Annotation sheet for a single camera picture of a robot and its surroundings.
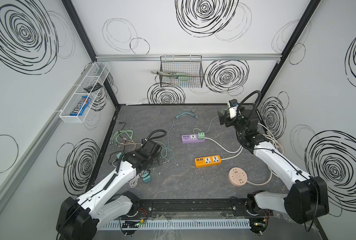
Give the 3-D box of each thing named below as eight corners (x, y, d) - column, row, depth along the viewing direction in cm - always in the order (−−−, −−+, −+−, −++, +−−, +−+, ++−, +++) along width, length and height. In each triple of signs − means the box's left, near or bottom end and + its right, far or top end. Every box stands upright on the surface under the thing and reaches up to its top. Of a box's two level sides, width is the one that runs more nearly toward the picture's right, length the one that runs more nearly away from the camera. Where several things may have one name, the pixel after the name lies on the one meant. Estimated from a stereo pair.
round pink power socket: (230, 186, 82) (231, 185, 80) (226, 169, 89) (227, 167, 86) (248, 186, 82) (249, 185, 80) (243, 169, 89) (244, 167, 86)
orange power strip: (195, 168, 89) (195, 166, 87) (193, 160, 92) (194, 158, 90) (221, 164, 91) (222, 162, 88) (218, 156, 94) (220, 154, 91)
